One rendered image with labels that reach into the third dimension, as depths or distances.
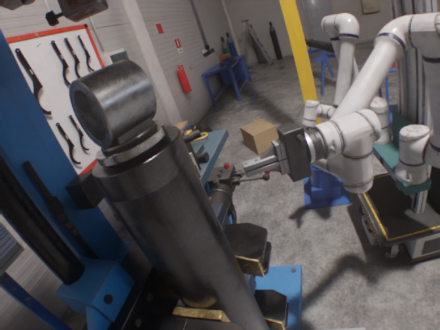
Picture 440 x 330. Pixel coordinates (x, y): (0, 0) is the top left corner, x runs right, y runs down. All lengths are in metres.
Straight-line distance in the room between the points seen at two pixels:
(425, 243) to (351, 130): 1.36
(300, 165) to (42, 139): 0.75
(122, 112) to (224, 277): 0.47
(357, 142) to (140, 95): 0.49
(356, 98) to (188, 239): 0.63
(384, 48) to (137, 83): 0.79
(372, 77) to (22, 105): 1.08
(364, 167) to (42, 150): 0.91
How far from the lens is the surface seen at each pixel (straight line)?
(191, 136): 0.80
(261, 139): 3.44
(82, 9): 0.71
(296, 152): 0.59
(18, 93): 0.88
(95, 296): 0.75
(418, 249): 1.91
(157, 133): 0.51
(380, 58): 0.95
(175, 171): 0.50
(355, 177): 0.70
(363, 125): 0.64
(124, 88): 0.49
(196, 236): 0.58
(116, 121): 0.47
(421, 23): 1.01
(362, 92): 0.87
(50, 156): 0.88
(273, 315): 1.24
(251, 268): 0.88
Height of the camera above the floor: 1.63
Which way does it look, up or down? 28 degrees down
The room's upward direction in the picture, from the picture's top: 20 degrees counter-clockwise
